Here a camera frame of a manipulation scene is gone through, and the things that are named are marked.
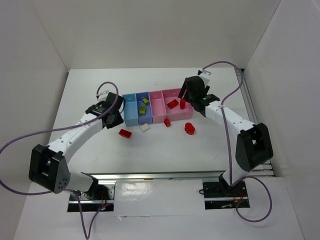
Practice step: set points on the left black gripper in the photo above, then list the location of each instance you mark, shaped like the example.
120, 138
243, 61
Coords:
113, 120

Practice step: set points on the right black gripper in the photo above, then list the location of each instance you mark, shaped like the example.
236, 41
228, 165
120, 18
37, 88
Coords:
186, 90

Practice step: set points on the green lego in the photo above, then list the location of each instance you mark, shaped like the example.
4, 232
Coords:
142, 110
145, 101

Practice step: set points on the white square lego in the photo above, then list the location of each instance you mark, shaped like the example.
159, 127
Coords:
144, 127

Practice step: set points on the round red lego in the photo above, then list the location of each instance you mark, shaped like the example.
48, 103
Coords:
189, 128

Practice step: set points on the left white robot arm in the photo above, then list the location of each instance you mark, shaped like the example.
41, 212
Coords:
49, 164

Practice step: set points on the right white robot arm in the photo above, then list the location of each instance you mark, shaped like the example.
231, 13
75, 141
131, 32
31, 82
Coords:
231, 121

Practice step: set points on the light blue bin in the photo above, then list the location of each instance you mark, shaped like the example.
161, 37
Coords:
130, 113

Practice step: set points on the wide pink bin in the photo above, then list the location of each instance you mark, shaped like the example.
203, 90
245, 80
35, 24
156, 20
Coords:
176, 113

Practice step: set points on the dark blue bin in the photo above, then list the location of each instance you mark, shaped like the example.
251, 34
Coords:
148, 117

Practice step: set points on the narrow pink bin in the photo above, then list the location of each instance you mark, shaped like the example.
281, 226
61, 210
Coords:
158, 108

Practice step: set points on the small red lego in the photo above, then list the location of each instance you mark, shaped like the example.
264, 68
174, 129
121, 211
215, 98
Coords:
167, 122

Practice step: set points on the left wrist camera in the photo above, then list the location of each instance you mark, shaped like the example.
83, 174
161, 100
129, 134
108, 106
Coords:
98, 95

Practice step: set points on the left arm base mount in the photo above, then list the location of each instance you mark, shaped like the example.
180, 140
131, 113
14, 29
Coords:
104, 198

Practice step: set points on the aluminium front rail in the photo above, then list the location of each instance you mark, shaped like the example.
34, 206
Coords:
157, 175

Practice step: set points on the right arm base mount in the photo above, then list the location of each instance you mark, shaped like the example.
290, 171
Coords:
216, 199

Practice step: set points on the aluminium side rail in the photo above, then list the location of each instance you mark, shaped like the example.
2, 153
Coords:
250, 105

